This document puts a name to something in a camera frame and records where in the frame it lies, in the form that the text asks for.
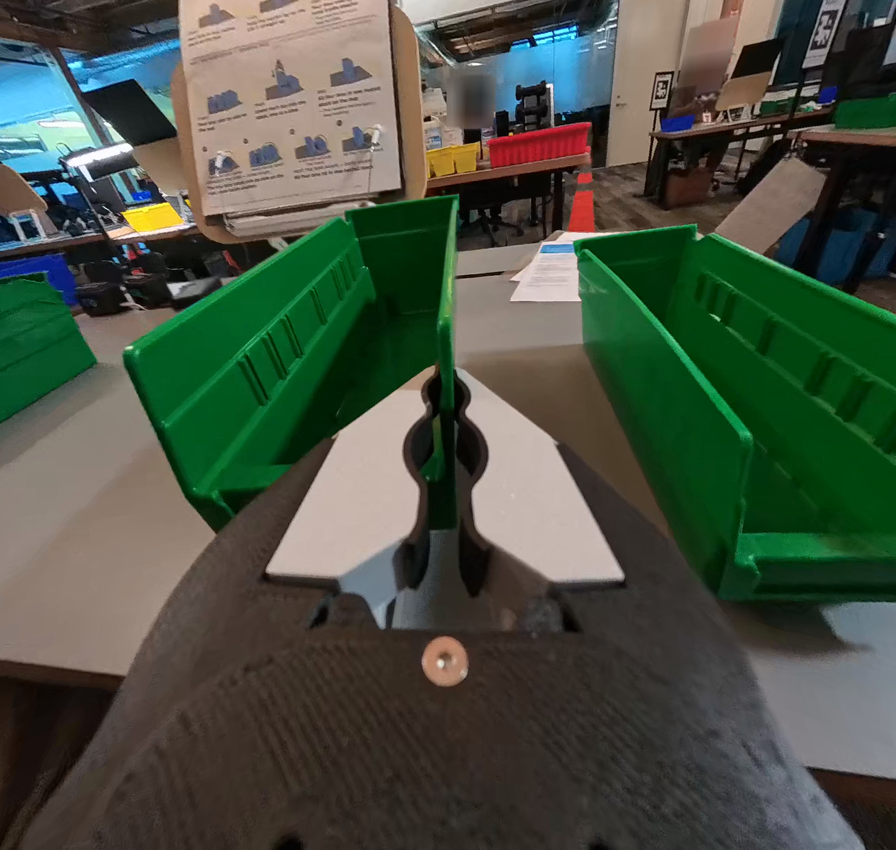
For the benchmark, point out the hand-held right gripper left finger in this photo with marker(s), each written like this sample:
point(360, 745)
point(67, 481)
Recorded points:
point(350, 514)

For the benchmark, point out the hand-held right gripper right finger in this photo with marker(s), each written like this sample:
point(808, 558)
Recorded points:
point(539, 514)

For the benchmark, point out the green plastic bin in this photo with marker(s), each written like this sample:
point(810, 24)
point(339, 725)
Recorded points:
point(280, 374)
point(665, 409)

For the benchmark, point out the stack of green bins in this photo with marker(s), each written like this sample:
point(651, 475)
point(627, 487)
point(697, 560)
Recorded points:
point(35, 353)

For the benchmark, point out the grey desk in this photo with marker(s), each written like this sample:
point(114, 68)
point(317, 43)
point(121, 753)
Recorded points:
point(105, 514)

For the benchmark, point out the white paper sheet blue header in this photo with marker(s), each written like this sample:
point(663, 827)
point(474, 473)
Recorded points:
point(546, 276)

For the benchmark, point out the white document stand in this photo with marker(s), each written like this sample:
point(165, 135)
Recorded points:
point(280, 224)

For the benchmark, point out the black power station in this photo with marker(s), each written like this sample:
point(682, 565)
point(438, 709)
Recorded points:
point(101, 298)

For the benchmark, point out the wooden table with black legs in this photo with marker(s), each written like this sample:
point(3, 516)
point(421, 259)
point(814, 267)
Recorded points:
point(518, 169)

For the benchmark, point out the large yellow bin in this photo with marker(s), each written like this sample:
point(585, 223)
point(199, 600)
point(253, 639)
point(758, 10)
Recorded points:
point(154, 217)

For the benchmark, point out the small yellow bin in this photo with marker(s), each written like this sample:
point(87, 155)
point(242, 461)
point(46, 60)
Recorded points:
point(467, 157)
point(441, 162)

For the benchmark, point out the red ribbed bin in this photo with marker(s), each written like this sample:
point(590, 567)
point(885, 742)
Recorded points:
point(539, 147)

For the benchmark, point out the grey leaning panel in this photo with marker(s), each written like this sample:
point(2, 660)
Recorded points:
point(770, 206)

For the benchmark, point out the large blue bin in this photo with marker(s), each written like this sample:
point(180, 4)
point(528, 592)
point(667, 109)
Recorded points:
point(49, 269)

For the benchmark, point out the small blue bin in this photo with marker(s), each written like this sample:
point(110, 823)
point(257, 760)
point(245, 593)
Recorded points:
point(677, 123)

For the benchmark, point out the tan backing board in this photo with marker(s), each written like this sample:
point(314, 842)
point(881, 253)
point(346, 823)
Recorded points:
point(409, 94)

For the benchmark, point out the led light bar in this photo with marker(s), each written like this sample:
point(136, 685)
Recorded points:
point(105, 158)

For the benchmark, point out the small black-white tag sign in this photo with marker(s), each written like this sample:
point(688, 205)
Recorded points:
point(662, 91)

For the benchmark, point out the black light flag panel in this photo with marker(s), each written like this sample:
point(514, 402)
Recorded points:
point(129, 112)

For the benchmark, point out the white door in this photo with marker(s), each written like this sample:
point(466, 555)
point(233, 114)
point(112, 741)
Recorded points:
point(651, 59)

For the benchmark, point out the green bin on workbench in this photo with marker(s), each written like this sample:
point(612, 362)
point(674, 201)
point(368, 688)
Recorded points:
point(868, 112)

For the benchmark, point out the large black-white tag sign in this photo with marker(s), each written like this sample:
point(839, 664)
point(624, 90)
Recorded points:
point(827, 28)

